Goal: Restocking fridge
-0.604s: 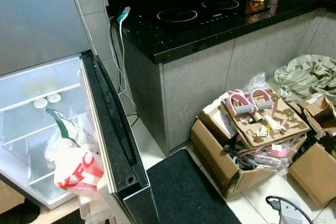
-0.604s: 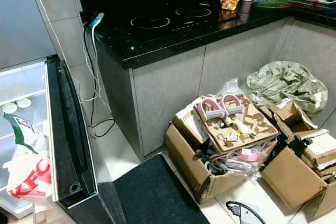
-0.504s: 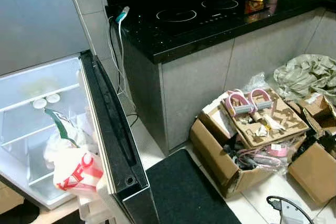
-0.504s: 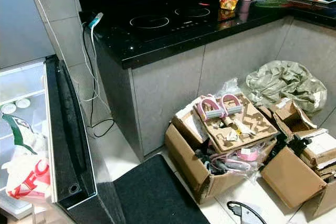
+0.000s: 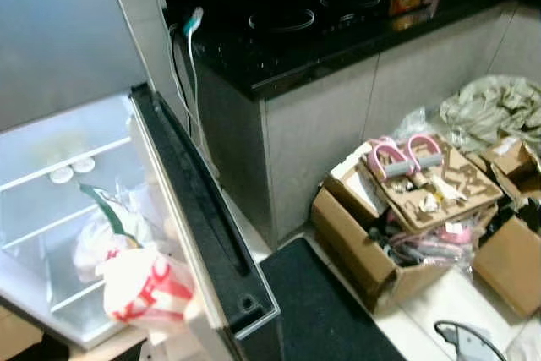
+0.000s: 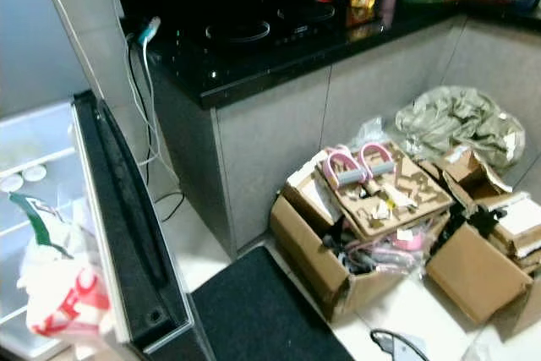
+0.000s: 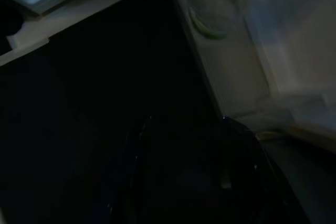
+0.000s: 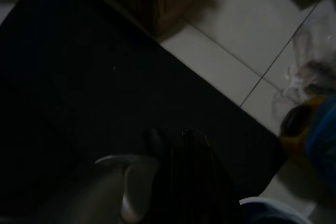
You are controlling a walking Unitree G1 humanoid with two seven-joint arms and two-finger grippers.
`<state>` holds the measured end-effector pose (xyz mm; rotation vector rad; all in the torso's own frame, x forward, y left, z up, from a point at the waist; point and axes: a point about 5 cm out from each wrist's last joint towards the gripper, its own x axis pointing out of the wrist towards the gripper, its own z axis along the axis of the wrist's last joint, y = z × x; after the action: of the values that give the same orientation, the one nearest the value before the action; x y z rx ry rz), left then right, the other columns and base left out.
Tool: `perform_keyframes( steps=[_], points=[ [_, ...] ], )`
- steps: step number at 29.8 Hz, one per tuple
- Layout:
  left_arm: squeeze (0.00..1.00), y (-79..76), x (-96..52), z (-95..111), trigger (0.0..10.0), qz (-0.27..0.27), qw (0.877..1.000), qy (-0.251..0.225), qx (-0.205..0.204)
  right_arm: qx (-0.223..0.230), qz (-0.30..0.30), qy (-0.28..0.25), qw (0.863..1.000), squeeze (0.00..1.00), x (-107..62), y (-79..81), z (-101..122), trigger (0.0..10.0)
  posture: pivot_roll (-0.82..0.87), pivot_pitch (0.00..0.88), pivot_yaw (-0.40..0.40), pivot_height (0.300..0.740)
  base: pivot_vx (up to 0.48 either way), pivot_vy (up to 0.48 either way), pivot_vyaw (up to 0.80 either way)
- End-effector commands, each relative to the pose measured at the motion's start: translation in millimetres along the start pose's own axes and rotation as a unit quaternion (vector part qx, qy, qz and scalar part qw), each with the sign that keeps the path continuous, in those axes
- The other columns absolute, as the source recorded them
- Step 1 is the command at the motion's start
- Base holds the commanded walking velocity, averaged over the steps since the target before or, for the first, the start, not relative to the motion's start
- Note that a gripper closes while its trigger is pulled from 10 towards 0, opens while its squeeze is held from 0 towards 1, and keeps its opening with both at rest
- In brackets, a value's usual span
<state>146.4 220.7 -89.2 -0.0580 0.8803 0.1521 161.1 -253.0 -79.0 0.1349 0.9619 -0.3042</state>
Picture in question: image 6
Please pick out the glass fridge shelf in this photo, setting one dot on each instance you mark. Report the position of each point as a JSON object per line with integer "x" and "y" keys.
{"x": 25, "y": 158}
{"x": 13, "y": 230}

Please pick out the grey fridge cabinet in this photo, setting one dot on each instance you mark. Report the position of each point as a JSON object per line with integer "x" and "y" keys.
{"x": 25, "y": 209}

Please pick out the small white round cup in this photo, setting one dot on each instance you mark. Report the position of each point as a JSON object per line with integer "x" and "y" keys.
{"x": 10, "y": 183}
{"x": 34, "y": 172}

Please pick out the white bag wrapped bucket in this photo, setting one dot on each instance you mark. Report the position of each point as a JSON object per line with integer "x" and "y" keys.
{"x": 72, "y": 302}

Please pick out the teal plug charger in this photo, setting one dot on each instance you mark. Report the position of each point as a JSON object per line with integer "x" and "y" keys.
{"x": 150, "y": 30}

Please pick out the black induction hob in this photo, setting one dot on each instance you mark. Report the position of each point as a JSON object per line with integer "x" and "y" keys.
{"x": 270, "y": 23}

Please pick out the grey kitchen cabinet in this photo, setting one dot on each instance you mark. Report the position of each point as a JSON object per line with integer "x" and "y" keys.
{"x": 304, "y": 150}

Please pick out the black kitchen countertop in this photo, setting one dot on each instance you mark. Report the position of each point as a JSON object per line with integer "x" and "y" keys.
{"x": 304, "y": 48}

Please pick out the large open cardboard box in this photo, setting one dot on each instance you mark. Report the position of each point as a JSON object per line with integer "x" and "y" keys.
{"x": 313, "y": 268}

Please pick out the cut out cardboard sheet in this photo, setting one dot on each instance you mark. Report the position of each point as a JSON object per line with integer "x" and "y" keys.
{"x": 389, "y": 205}

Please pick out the pink round container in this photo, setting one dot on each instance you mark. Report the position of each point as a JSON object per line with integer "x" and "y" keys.
{"x": 410, "y": 241}

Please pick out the grey green crumpled bag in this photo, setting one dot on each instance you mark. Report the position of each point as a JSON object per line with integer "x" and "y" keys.
{"x": 456, "y": 124}

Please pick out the small open cardboard box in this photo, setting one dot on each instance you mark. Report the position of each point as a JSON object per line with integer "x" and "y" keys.
{"x": 469, "y": 171}

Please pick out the plain brown cardboard box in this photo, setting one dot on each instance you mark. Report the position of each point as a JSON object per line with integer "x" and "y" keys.
{"x": 473, "y": 276}

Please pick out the white flat box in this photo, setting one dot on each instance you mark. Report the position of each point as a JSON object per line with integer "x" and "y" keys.
{"x": 524, "y": 217}

